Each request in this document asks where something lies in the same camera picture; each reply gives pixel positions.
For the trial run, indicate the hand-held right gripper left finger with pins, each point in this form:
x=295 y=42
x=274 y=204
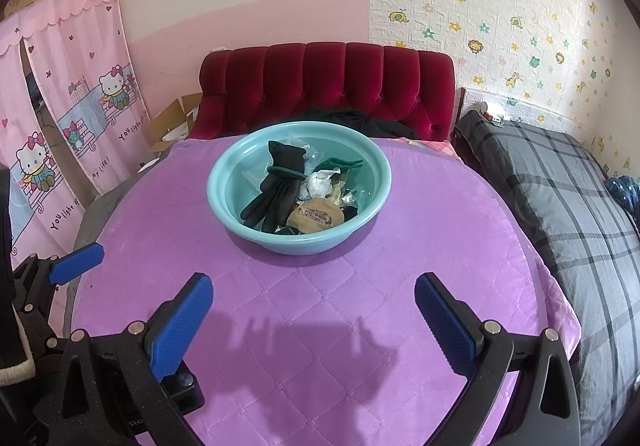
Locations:
x=180 y=326

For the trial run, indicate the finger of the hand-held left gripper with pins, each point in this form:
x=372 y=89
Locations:
x=186 y=388
x=75 y=263

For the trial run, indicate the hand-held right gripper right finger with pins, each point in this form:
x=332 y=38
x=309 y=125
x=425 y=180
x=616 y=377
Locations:
x=445 y=326

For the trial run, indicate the teal plastic basin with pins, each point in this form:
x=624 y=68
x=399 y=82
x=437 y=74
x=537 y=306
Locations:
x=235 y=206

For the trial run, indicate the black glove with green cuff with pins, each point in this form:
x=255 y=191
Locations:
x=277 y=191

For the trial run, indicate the beige sock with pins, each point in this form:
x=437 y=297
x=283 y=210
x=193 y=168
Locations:
x=315 y=216

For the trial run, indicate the white plastic bag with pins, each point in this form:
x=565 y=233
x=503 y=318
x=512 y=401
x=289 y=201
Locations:
x=320 y=183

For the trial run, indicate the green scouring pad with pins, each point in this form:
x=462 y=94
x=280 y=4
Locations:
x=340 y=164

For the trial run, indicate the clear plastic zip bag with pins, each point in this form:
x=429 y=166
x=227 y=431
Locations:
x=312 y=152

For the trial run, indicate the pink cartoon cat curtain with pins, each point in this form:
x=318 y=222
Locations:
x=85 y=91
x=30 y=166

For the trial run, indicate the white plastic plate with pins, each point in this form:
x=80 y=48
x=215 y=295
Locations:
x=146 y=167

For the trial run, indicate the purple quilted table cover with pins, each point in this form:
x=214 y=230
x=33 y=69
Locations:
x=310 y=326

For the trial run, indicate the cardboard box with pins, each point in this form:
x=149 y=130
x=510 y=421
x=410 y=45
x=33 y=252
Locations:
x=172 y=126

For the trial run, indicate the pink floral bedding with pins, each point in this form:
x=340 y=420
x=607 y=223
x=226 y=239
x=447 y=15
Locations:
x=435 y=145

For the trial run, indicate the small red and white box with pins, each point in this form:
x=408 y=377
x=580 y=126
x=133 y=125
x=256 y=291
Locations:
x=492 y=115

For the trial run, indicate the dark cloth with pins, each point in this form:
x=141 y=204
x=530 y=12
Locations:
x=360 y=124

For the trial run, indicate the red velvet tufted sofa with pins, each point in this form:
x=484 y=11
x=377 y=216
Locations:
x=325 y=81

